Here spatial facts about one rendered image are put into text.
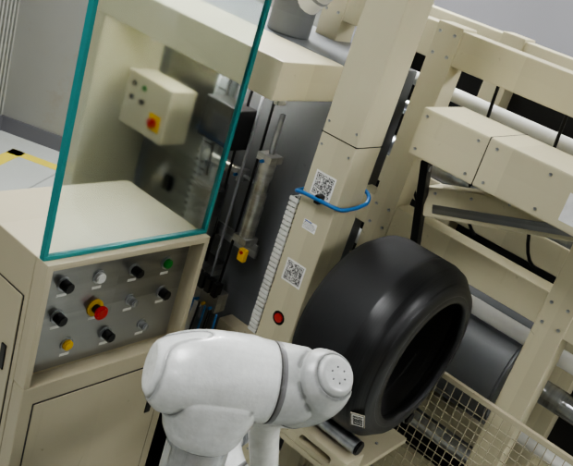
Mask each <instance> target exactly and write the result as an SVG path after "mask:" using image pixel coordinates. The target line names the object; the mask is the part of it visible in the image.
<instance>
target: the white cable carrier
mask: <svg viewBox="0 0 573 466"><path fill-rule="evenodd" d="M300 198H301V194H299V195H290V197H289V200H291V201H288V204H290V205H288V206H287V207H286V208H287V209H288V210H286V211H285V215H284V217H283V218H285V219H283V221H282V223H283V224H281V228H280V229H279V232H280V233H278V234H277V237H278V238H276V240H275V241H276V243H275V244H274V245H275V247H274V248H273V251H272V255H271V257H270V260H271V261H269V264H268V266H267V268H268V269H266V272H265V273H266V274H265V275H264V277H265V278H264V279H263V282H262V287H261V288H260V291H259V295H260V296H258V298H257V300H256V303H257V304H255V306H254V307H255V308H254V309H253V313H252V315H251V316H252V317H251V318H250V319H251V321H250V324H249V325H248V329H249V330H250V331H252V332H253V333H254V334H255V333H256V332H257V329H258V326H259V323H260V321H261V318H262V313H263V310H264V307H265V304H266V302H267V299H268V296H269V293H270V290H271V287H272V284H273V282H274V277H275V274H276V271H277V267H278V265H279V262H280V259H281V256H282V253H283V250H284V248H285V245H286V242H287V237H288V234H289V231H290V228H291V226H292V223H293V220H294V217H295V214H296V211H297V209H298V206H299V201H300ZM294 207H295V208H294ZM289 222H290V223H289ZM280 250H281V251H280Z"/></svg>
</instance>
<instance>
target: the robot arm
mask: <svg viewBox="0 0 573 466"><path fill-rule="evenodd" d="M141 385H142V391H143V393H144V397H145V398H146V400H147V402H148V403H149V404H150V405H151V406H152V408H153V409H155V410H156V411H158V412H161V413H162V424H163V428H164V430H165V435H166V440H165V446H164V450H163V453H162V457H161V459H160V463H159V466H249V465H248V463H247V462H246V460H245V457H244V455H243V451H242V447H243V446H244V445H246V444H247V443H249V453H250V466H278V460H279V436H280V428H286V429H298V428H302V427H311V426H314V425H316V424H319V423H322V422H325V421H327V420H329V419H330V418H332V417H334V416H335V415H337V414H338V413H339V412H340V411H341V410H342V409H343V408H344V406H345V405H346V404H347V401H348V400H349V398H350V396H351V393H352V391H351V389H352V385H353V373H352V370H351V366H350V364H349V362H348V361H347V360H346V358H344V357H343V356H342V355H340V354H339V353H337V352H335V351H332V350H329V349H321V348H318V349H310V348H308V347H303V346H299V345H295V344H290V343H286V342H281V341H275V340H271V339H267V338H263V337H258V336H255V335H251V334H245V333H239V332H233V331H225V330H215V329H191V330H184V331H179V332H175V333H171V334H168V335H165V336H163V337H162V338H160V339H157V340H156V341H155V342H154V343H153V344H152V346H151V348H150V350H149V352H148V355H147V357H146V360H145V363H144V367H143V371H142V378H141Z"/></svg>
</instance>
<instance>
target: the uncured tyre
mask: <svg viewBox="0 0 573 466"><path fill-rule="evenodd" d="M471 308H472V297H471V293H470V290H469V283H468V280H467V278H466V276H465V275H464V274H463V273H462V272H461V271H460V270H459V269H458V268H457V267H456V266H455V265H453V264H451V263H450V262H448V261H447V260H445V259H443V258H442V257H440V256H438V255H436V254H435V253H433V252H431V251H429V250H427V249H425V248H424V247H422V246H421V245H420V244H418V243H416V242H414V241H413V240H411V239H407V238H403V237H399V236H395V235H390V236H384V237H381V238H379V239H373V240H370V241H367V242H365V243H363V244H361V245H359V246H358V247H357V248H355V249H354V250H352V251H351V252H349V253H348V254H347V255H346V256H344V257H343V258H342V259H341V260H340V261H339V262H338V263H337V264H336V265H335V266H334V267H333V268H332V269H331V270H330V272H329V273H328V274H327V275H326V276H325V278H324V279H323V280H322V282H321V283H320V284H319V286H318V287H317V289H315V291H314V292H313V294H312V295H311V298H310V299H309V301H308V303H307V305H306V307H305V309H304V310H303V313H302V315H301V316H300V318H299V322H298V324H297V327H296V330H295V333H294V336H293V340H292V344H295V345H299V346H303V347H308V348H310V349H312V350H314V349H318V348H321V349H327V350H332V351H335V352H337V353H339V354H340V355H342V356H343V357H344V358H346V360H347V361H348V362H349V364H350V366H351V370H352V373H353V385H352V389H351V391H352V393H351V396H350V398H349V400H348V401H347V404H346V405H345V406H344V408H343V409H342V410H341V411H340V412H339V413H338V414H337V415H335V416H334V417H332V418H331V419H333V420H334V421H335V422H336V423H338V424H339V425H341V426H342V427H343V428H344V429H346V430H347V431H349V432H351V433H353V434H356V435H377V434H382V433H385V432H387V431H389V430H391V429H393V428H395V427H396V426H398V425H399V424H400V423H402V422H403V421H404V420H406V419H407V418H408V417H409V416H410V414H411V413H412V412H414V411H415V410H416V409H417V408H418V407H419V406H420V405H421V403H422V402H423V401H424V400H425V399H426V398H427V396H428V395H429V394H430V393H431V391H432V390H433V388H434V387H435V386H436V384H437V383H438V381H439V380H440V379H441V377H442V376H443V374H444V372H445V370H446V369H447V367H448V365H449V364H450V362H451V361H452V360H453V358H454V356H455V354H456V352H457V349H458V347H459V345H460V343H461V341H462V338H463V337H464V335H465V332H466V329H467V327H468V324H469V319H470V314H471ZM350 412H355V413H357V414H360V415H364V416H365V428H361V427H358V426H355V425H352V424H350Z"/></svg>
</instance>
